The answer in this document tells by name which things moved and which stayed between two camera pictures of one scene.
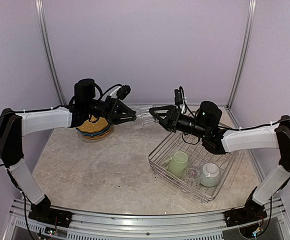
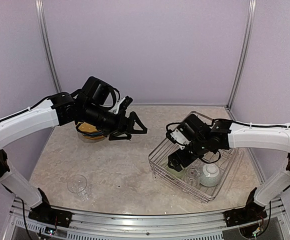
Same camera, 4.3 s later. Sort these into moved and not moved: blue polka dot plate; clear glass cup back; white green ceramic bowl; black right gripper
Moved: black right gripper; clear glass cup back
Not moved: blue polka dot plate; white green ceramic bowl
